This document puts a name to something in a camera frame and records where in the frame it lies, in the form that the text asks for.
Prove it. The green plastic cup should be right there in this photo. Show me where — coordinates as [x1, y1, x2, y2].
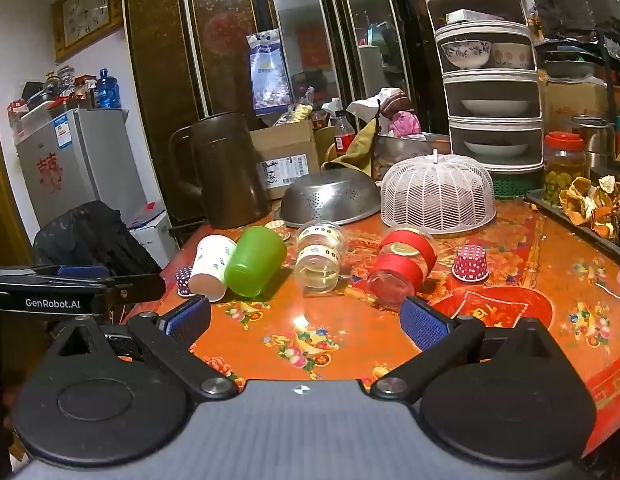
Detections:
[224, 226, 287, 298]

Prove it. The wooden framed wall clock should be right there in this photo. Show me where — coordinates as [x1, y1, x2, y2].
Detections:
[52, 0, 123, 63]

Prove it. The white paper cup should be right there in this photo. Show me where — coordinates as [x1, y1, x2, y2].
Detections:
[188, 235, 236, 302]

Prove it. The white mesh food cover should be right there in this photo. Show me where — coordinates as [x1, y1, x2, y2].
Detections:
[380, 152, 496, 235]

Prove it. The red lid pickle jar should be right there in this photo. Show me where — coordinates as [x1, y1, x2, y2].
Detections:
[543, 131, 587, 206]

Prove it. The blue white snack bag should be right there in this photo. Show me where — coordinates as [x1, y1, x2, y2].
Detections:
[247, 29, 293, 116]

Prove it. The dark brown plastic pitcher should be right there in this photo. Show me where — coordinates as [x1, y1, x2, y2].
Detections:
[169, 112, 270, 229]

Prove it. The red cap soda bottle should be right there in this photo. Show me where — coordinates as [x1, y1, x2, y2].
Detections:
[335, 110, 357, 155]

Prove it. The silver mini refrigerator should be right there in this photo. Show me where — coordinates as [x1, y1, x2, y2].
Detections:
[16, 108, 146, 226]

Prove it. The tiered dish storage rack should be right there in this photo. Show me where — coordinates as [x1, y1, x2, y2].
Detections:
[425, 0, 543, 198]

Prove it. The red banded clear cup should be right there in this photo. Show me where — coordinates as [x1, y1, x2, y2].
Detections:
[367, 224, 438, 309]

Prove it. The steel colander bowl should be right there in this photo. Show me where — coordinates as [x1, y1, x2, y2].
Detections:
[278, 168, 380, 228]

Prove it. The small yellow cupcake cup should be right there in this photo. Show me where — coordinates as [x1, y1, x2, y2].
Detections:
[265, 220, 290, 240]

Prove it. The white foam box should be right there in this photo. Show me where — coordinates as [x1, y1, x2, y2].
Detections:
[130, 211, 180, 269]

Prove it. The blue water bottle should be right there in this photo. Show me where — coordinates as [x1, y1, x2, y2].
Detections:
[95, 68, 121, 110]

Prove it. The black plastic bag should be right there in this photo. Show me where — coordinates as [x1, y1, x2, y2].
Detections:
[33, 200, 161, 276]

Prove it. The red polka dot cupcake cup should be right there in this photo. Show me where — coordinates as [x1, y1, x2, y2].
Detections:
[452, 244, 489, 283]

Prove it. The cardboard box with label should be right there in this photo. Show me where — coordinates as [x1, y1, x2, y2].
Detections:
[250, 120, 319, 200]

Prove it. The tray of dried peels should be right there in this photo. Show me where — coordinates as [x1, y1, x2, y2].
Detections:
[526, 171, 620, 261]

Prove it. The yellow banded clear cup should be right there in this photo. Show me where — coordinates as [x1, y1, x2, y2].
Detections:
[293, 220, 347, 296]

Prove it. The purple polka dot cupcake cup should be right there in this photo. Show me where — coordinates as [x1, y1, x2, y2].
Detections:
[175, 266, 193, 298]

